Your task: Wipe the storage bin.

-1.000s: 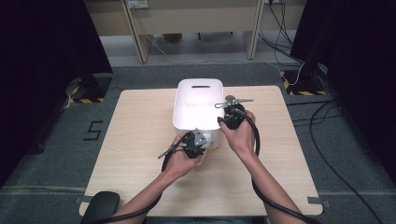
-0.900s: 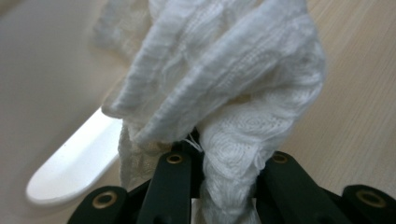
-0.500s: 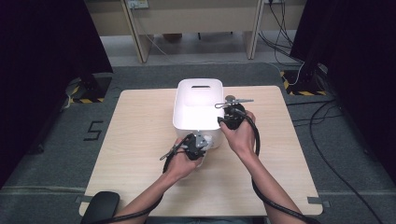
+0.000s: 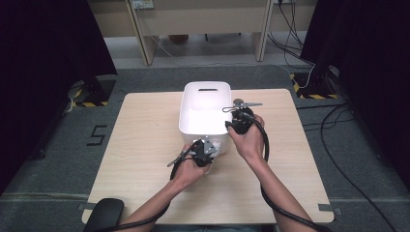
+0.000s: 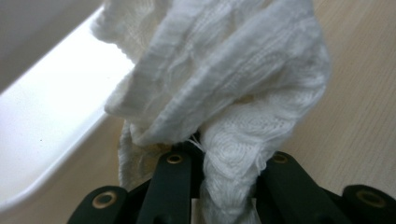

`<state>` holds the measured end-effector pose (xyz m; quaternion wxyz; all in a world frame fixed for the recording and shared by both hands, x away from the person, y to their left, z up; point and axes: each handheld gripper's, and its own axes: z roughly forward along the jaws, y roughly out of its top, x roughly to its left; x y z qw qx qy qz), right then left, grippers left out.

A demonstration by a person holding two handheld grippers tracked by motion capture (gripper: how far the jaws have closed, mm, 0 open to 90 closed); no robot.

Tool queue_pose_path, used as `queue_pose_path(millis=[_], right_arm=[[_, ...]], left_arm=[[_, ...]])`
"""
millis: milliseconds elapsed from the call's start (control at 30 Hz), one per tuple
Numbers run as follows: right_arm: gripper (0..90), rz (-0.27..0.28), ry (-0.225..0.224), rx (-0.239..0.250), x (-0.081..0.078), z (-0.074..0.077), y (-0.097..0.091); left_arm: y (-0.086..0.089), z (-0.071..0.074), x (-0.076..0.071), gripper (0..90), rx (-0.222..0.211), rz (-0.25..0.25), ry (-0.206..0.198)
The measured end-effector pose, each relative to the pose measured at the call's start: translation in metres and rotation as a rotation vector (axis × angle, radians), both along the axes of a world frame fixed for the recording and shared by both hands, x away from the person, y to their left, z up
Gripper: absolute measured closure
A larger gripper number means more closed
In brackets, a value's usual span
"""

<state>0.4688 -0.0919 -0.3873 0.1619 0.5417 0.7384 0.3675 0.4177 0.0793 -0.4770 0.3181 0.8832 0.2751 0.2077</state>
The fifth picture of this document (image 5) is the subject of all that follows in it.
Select white cloth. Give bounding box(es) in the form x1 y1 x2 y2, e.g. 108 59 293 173
90 0 332 224

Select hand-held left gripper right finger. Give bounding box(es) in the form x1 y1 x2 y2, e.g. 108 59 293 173
253 169 269 201

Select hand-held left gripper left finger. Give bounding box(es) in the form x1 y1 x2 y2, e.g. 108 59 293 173
182 139 205 199

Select white plastic bin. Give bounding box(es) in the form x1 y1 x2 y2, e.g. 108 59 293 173
0 0 135 213

